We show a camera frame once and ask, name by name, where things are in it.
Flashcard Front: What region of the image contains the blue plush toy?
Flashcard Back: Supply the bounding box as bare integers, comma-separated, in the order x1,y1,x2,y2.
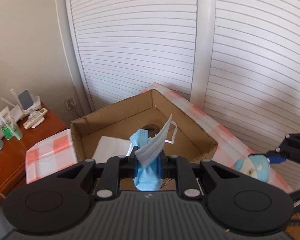
234,154,270,183

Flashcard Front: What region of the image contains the white towel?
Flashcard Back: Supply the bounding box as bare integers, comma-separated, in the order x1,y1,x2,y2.
92,136,133,163

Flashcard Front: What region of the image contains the blue face mask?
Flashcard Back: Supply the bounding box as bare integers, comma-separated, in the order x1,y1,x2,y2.
129,118,178,191

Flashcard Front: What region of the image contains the brown knitted scrunchie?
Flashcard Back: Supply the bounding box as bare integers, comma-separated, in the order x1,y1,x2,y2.
142,124,160,138

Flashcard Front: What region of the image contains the cardboard box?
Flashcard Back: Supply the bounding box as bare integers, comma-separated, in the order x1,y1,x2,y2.
71,90,217,198

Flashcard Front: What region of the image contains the white remote control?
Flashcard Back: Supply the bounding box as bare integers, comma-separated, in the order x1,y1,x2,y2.
23,108,47,129

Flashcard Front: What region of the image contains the green tube bottle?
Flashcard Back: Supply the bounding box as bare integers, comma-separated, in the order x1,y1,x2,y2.
11,118,23,140

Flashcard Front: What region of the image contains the wooden nightstand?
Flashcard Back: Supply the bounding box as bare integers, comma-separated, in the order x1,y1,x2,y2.
0,111,67,200

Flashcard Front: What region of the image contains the white louvered closet door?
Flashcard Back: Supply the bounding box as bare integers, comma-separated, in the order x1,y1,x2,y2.
53,0,300,196

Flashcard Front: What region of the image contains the green small box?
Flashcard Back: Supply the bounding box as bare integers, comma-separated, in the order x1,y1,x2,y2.
0,124,13,140

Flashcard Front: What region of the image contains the white cosmetic tube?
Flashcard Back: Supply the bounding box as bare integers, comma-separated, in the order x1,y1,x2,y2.
0,107,11,126

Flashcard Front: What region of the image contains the wall power socket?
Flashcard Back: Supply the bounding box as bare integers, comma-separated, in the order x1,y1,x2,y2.
64,95,77,111

